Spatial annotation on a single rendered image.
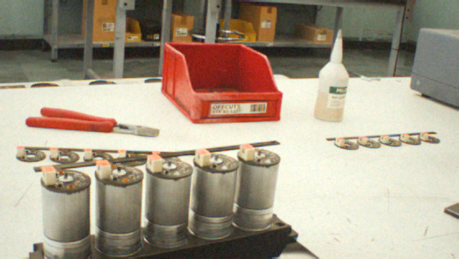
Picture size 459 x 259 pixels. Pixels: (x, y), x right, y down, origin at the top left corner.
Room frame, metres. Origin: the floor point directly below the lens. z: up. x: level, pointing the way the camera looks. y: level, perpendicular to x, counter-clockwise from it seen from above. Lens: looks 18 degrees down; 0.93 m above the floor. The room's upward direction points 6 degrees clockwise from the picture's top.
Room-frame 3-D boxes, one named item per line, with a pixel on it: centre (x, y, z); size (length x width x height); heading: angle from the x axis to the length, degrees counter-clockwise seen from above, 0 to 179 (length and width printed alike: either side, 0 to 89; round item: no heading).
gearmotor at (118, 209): (0.26, 0.05, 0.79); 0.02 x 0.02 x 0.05
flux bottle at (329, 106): (0.61, -0.12, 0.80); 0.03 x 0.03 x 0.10
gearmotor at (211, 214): (0.29, 0.00, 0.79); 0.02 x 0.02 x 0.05
